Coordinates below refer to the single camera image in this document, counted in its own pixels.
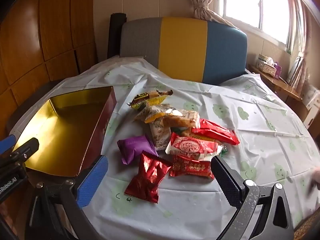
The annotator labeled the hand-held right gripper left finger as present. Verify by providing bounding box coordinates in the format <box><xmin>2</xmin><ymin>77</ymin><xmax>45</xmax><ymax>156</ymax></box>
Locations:
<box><xmin>24</xmin><ymin>154</ymin><xmax>109</xmax><ymax>240</ymax></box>

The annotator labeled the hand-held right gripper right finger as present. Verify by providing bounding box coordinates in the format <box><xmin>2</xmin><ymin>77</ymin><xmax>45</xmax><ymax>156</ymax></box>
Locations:
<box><xmin>211</xmin><ymin>156</ymin><xmax>295</xmax><ymax>240</ymax></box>

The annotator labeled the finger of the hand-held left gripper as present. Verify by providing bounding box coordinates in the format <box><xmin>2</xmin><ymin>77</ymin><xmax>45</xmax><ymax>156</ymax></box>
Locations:
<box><xmin>0</xmin><ymin>134</ymin><xmax>17</xmax><ymax>154</ymax></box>
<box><xmin>0</xmin><ymin>137</ymin><xmax>40</xmax><ymax>167</ymax></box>

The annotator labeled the red gold patterned snack packet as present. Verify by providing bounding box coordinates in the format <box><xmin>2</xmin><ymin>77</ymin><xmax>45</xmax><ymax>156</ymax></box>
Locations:
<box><xmin>170</xmin><ymin>154</ymin><xmax>215</xmax><ymax>180</ymax></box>

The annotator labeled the maroon and gold tin box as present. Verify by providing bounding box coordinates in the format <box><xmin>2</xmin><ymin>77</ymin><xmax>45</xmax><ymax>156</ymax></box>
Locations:
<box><xmin>11</xmin><ymin>86</ymin><xmax>117</xmax><ymax>178</ymax></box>

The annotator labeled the white red round-print snack packet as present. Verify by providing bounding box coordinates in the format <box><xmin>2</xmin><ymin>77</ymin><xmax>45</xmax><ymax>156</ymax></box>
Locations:
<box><xmin>165</xmin><ymin>132</ymin><xmax>224</xmax><ymax>162</ymax></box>

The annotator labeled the long plain red snack packet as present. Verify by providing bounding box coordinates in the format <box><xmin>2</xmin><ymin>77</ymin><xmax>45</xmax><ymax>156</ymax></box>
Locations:
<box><xmin>191</xmin><ymin>119</ymin><xmax>240</xmax><ymax>146</ymax></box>

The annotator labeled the shiny red foil snack packet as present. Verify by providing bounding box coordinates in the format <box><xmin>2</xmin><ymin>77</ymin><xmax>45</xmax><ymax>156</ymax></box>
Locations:
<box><xmin>124</xmin><ymin>153</ymin><xmax>173</xmax><ymax>204</ymax></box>

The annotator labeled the purple snack packet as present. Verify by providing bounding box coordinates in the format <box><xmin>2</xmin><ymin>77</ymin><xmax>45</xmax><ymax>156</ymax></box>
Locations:
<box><xmin>117</xmin><ymin>134</ymin><xmax>158</xmax><ymax>165</ymax></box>

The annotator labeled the green snack packet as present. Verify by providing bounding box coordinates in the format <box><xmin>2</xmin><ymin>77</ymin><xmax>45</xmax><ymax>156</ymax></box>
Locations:
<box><xmin>171</xmin><ymin>126</ymin><xmax>198</xmax><ymax>137</ymax></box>

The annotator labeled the orange pastry snack packet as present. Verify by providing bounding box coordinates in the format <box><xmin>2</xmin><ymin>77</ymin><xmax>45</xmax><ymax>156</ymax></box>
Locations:
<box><xmin>162</xmin><ymin>109</ymin><xmax>201</xmax><ymax>129</ymax></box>

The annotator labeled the white brown patterned snack packet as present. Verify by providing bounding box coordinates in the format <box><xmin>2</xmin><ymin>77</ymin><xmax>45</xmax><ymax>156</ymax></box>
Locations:
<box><xmin>149</xmin><ymin>120</ymin><xmax>173</xmax><ymax>151</ymax></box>

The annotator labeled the beige and yellow snack packet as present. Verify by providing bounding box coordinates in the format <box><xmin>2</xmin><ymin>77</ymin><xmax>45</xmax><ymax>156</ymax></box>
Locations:
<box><xmin>135</xmin><ymin>104</ymin><xmax>184</xmax><ymax>124</ymax></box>

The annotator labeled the black and yellow snack packet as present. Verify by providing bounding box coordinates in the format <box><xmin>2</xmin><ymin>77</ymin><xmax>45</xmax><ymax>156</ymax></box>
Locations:
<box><xmin>127</xmin><ymin>89</ymin><xmax>174</xmax><ymax>110</ymax></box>

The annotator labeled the white green cloud-print tablecloth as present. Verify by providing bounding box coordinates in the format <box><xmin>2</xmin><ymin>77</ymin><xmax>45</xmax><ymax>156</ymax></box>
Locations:
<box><xmin>15</xmin><ymin>55</ymin><xmax>320</xmax><ymax>240</ymax></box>

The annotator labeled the patterned floor rug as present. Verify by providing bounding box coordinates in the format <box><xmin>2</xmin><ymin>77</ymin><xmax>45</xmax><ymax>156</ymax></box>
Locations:
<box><xmin>294</xmin><ymin>219</ymin><xmax>320</xmax><ymax>240</ymax></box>

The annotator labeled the wooden side table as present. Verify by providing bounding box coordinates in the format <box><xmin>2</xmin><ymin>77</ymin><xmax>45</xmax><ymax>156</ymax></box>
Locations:
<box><xmin>247</xmin><ymin>64</ymin><xmax>313</xmax><ymax>128</ymax></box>

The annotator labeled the wooden wardrobe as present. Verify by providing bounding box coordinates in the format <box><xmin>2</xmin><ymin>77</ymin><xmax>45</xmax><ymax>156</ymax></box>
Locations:
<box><xmin>0</xmin><ymin>0</ymin><xmax>100</xmax><ymax>140</ymax></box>

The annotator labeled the white patterned bag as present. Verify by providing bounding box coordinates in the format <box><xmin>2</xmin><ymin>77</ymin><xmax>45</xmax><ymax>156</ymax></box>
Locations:
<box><xmin>301</xmin><ymin>81</ymin><xmax>320</xmax><ymax>130</ymax></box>

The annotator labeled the patterned tissue box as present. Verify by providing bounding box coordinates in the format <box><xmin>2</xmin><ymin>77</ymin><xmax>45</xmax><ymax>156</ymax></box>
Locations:
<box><xmin>255</xmin><ymin>54</ymin><xmax>277</xmax><ymax>77</ymax></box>

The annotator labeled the grey yellow blue chair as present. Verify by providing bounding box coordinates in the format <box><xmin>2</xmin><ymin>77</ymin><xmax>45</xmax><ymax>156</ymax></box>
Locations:
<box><xmin>119</xmin><ymin>17</ymin><xmax>248</xmax><ymax>83</ymax></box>

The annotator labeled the black rolled mat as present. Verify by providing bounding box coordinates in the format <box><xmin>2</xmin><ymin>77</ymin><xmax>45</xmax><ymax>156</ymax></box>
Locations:
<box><xmin>107</xmin><ymin>13</ymin><xmax>127</xmax><ymax>60</ymax></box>

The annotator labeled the pink curtain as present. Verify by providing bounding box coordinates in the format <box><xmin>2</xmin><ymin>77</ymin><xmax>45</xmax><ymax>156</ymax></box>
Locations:
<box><xmin>285</xmin><ymin>0</ymin><xmax>315</xmax><ymax>85</ymax></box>

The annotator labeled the window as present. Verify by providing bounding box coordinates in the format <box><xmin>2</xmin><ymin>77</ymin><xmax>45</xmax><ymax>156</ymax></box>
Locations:
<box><xmin>220</xmin><ymin>0</ymin><xmax>293</xmax><ymax>45</ymax></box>

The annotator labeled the beige tied curtain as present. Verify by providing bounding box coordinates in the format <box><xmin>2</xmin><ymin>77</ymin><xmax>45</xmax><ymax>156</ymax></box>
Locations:
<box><xmin>186</xmin><ymin>0</ymin><xmax>240</xmax><ymax>28</ymax></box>

